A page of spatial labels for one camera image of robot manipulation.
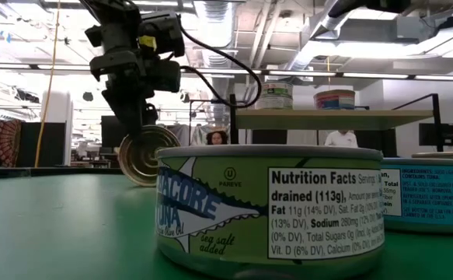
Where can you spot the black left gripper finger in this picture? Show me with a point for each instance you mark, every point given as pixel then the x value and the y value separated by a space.
pixel 127 109
pixel 151 114

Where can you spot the green albacore tuna can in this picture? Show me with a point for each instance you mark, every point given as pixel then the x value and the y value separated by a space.
pixel 249 202

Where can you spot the light blue tuna can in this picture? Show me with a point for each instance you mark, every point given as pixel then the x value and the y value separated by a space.
pixel 432 198

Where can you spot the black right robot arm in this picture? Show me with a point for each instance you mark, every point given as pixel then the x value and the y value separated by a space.
pixel 385 4

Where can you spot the wooden shelf black legs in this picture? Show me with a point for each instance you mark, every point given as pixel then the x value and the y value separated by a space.
pixel 327 120

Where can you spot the yellow tape tag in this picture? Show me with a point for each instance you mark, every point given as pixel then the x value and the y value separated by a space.
pixel 147 43

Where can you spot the black ceiling dome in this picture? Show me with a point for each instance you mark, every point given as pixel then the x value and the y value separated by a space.
pixel 88 96
pixel 184 96

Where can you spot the thin black metal stand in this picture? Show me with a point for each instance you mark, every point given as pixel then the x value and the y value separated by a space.
pixel 210 100

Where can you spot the person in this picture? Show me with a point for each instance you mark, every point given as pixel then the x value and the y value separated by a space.
pixel 217 138
pixel 341 141

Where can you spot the white pillar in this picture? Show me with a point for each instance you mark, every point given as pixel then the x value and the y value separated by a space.
pixel 57 116

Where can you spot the black partition panel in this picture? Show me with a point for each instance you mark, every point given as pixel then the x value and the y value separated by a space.
pixel 269 137
pixel 375 142
pixel 41 144

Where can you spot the patterned red tapestry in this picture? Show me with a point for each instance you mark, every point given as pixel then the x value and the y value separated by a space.
pixel 1 142

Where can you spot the green table mat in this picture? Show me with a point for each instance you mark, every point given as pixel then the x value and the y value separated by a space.
pixel 55 241

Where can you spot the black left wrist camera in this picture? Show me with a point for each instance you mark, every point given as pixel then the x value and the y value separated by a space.
pixel 166 75

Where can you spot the ribbed silver duct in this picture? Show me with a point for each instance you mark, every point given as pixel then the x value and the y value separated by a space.
pixel 216 23

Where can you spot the smooth silver air duct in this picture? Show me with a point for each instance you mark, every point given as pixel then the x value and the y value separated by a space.
pixel 307 50

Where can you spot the black wall monitor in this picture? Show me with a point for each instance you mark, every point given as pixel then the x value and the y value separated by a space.
pixel 436 134

